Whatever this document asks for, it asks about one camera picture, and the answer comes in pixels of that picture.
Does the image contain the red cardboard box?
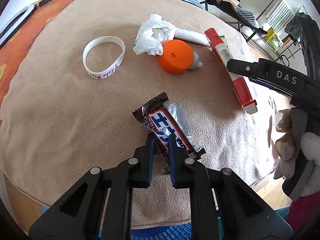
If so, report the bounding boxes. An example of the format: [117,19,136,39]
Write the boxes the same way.
[204,28,258,115]

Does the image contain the orange floral bedsheet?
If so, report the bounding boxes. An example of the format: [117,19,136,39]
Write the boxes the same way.
[0,0,74,101]

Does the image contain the white rolled paper tube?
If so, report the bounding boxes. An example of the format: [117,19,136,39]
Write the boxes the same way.
[174,27,210,47]

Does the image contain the blue plastic basket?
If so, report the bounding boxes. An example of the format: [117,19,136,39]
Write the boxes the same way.
[98,216,223,240]

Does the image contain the black clothes rack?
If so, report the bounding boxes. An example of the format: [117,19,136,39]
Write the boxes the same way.
[248,0,307,67]

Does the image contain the crumpled white plastic bag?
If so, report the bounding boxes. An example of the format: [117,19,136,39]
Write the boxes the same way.
[133,14,176,56]

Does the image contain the yellow crate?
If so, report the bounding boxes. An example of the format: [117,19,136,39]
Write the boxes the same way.
[263,27,283,51]

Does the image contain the white gloved right hand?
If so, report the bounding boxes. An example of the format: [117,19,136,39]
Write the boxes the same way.
[273,107,320,202]

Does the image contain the white ring light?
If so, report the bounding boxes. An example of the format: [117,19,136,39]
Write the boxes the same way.
[0,4,37,48]

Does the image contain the clothes on chair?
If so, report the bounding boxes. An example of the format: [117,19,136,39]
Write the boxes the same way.
[213,0,260,29]

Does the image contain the black folding chair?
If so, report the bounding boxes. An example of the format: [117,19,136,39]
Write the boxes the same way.
[200,0,267,42]

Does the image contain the dark chocolate bar wrapper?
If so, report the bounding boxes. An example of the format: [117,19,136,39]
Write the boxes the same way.
[132,92,206,174]

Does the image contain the beige fleece blanket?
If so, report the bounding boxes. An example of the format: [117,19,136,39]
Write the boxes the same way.
[1,0,287,205]

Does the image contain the white silicone wristband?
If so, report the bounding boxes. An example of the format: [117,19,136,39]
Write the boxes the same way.
[82,36,126,80]

